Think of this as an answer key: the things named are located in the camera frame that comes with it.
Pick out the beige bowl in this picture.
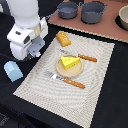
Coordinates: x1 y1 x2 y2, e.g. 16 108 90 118
119 5 128 30

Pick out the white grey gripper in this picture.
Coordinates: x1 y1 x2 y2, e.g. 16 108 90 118
7 18 48 60

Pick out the grey two-handled pot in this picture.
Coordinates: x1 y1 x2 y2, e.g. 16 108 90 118
79 1 108 24

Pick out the woven beige placemat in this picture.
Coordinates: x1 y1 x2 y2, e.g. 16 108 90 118
14 33 114 128

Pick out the fork with orange handle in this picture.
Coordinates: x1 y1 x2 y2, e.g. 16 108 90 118
44 71 85 89

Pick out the grey saucepan with handle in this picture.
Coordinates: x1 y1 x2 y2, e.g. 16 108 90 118
46 1 78 19

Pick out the knife with orange handle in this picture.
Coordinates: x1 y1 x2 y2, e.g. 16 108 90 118
58 49 98 62

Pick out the orange bread loaf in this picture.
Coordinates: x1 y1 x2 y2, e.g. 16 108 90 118
56 32 71 47

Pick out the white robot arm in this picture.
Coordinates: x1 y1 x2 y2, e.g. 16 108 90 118
7 0 48 60

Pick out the yellow cheese wedge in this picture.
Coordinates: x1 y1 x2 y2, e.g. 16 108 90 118
60 56 79 69

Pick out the round wooden plate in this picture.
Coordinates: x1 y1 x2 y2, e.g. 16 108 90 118
56 55 83 78

